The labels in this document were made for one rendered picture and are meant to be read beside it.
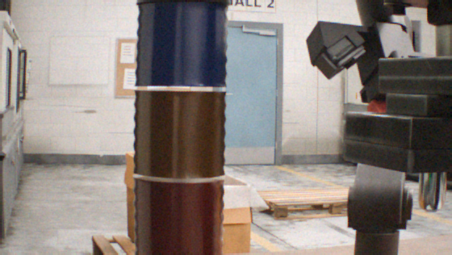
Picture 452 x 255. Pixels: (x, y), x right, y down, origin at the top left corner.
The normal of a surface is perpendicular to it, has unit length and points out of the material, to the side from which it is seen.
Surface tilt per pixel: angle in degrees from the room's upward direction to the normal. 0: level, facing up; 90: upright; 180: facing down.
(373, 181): 38
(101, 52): 90
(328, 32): 60
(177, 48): 104
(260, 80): 90
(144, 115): 76
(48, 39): 90
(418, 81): 90
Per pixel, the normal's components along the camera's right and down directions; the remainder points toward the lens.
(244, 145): 0.24, 0.06
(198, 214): 0.46, 0.29
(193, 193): 0.36, -0.19
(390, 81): -0.95, 0.00
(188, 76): 0.22, 0.29
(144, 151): -0.71, 0.26
